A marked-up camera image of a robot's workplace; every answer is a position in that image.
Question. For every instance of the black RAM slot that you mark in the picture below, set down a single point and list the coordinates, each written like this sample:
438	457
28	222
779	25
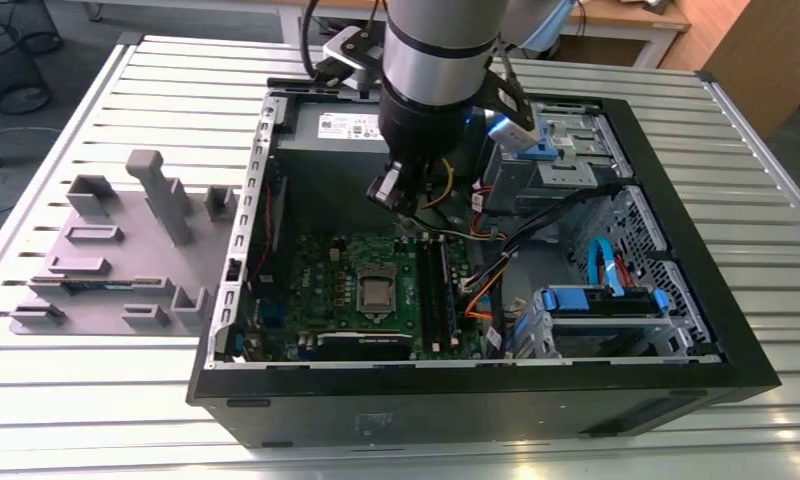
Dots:
428	295
448	300

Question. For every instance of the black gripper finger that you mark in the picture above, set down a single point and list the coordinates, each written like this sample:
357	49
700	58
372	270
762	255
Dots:
428	180
385	185

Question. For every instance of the metal drive cage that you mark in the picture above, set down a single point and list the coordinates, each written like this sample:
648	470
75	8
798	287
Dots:
560	175

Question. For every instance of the grey plastic parts rack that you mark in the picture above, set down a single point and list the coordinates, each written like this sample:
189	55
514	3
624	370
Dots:
140	280

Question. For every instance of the grey power supply unit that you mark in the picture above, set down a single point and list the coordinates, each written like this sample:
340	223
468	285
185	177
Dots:
327	170

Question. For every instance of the silver CPU green edge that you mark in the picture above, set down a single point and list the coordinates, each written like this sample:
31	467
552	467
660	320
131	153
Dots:
376	291

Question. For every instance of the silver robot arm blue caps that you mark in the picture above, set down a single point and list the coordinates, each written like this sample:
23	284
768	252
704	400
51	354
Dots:
434	60

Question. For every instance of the brown wooden cabinet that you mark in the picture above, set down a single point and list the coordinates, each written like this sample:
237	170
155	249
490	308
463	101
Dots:
767	60

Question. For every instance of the metal disk bay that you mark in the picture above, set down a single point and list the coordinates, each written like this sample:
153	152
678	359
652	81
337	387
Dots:
607	324

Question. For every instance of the blue plastic drive latch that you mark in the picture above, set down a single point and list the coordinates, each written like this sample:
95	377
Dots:
540	152

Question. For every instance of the blue plastic carrier rail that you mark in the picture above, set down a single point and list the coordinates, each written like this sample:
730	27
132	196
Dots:
522	335

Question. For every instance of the wooden desk white frame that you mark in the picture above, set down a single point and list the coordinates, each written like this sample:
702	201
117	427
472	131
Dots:
640	22

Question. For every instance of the green motherboard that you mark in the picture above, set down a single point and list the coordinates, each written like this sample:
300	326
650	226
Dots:
320	300

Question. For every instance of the black graphics card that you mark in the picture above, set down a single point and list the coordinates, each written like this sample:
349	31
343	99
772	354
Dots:
363	346

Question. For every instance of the hard disk in blue carrier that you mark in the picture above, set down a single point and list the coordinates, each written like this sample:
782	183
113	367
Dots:
567	300

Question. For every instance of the green RAM stick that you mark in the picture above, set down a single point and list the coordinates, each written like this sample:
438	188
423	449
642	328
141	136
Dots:
96	286

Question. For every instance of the black PC case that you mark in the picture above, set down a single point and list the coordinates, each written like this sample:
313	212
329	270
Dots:
440	400

